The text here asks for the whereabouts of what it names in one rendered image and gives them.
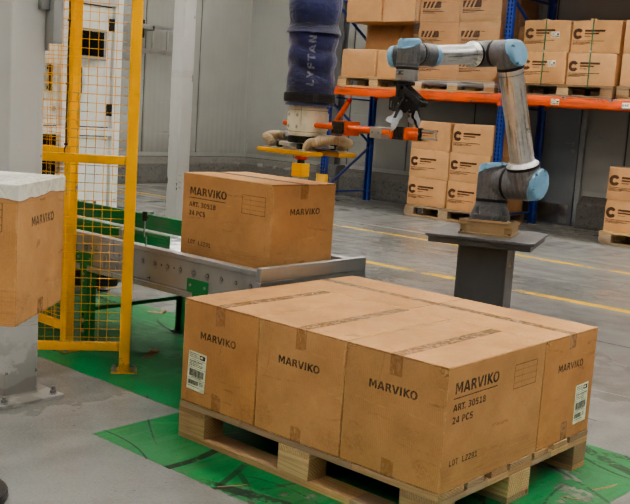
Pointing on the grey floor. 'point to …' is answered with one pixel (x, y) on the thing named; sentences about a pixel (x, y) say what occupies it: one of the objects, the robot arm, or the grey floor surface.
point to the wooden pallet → (294, 458)
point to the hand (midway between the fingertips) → (406, 133)
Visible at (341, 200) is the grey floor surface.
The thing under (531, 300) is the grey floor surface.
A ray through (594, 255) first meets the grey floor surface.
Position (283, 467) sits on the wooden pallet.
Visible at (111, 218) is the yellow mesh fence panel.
